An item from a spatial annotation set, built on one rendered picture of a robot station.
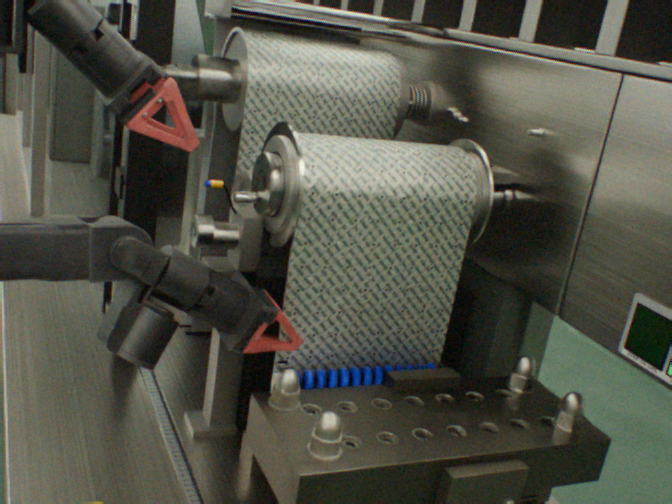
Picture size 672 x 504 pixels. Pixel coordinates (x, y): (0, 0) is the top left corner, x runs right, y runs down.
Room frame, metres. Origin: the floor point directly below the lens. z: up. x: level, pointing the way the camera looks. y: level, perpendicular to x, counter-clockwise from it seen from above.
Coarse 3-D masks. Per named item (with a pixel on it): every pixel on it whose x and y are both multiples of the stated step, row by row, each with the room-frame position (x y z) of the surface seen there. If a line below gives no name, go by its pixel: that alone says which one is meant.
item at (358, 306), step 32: (320, 256) 0.83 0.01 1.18; (352, 256) 0.85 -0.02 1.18; (384, 256) 0.87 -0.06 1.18; (416, 256) 0.89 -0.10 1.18; (448, 256) 0.91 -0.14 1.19; (288, 288) 0.82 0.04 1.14; (320, 288) 0.83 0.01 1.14; (352, 288) 0.85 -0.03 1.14; (384, 288) 0.87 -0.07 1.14; (416, 288) 0.89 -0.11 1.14; (448, 288) 0.91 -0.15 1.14; (288, 320) 0.82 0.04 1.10; (320, 320) 0.84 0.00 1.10; (352, 320) 0.86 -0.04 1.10; (384, 320) 0.88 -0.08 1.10; (416, 320) 0.90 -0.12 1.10; (448, 320) 0.92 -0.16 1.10; (288, 352) 0.82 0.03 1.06; (320, 352) 0.84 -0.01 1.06; (352, 352) 0.86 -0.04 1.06; (384, 352) 0.88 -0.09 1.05; (416, 352) 0.90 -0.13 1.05
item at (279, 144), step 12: (276, 144) 0.87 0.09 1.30; (288, 144) 0.85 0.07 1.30; (288, 156) 0.83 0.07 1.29; (288, 168) 0.83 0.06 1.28; (288, 180) 0.83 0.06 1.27; (480, 180) 0.94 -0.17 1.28; (288, 192) 0.82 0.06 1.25; (480, 192) 0.93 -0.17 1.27; (288, 204) 0.82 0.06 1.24; (480, 204) 0.93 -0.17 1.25; (264, 216) 0.88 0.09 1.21; (276, 216) 0.84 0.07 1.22; (288, 216) 0.82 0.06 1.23; (276, 228) 0.84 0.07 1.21
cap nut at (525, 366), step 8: (520, 360) 0.89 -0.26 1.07; (528, 360) 0.89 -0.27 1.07; (512, 368) 0.90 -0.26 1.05; (520, 368) 0.89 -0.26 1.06; (528, 368) 0.88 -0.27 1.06; (512, 376) 0.89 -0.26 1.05; (520, 376) 0.88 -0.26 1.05; (528, 376) 0.88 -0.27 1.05; (512, 384) 0.89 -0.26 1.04; (520, 384) 0.88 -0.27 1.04; (528, 384) 0.88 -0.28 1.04; (528, 392) 0.88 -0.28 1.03
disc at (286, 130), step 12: (276, 132) 0.89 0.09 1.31; (288, 132) 0.86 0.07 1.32; (264, 144) 0.93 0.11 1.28; (300, 156) 0.82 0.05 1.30; (300, 168) 0.81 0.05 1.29; (300, 180) 0.81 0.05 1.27; (300, 192) 0.80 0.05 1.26; (300, 204) 0.80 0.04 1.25; (264, 228) 0.89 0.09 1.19; (288, 228) 0.82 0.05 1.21; (276, 240) 0.85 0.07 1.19; (288, 240) 0.82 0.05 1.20
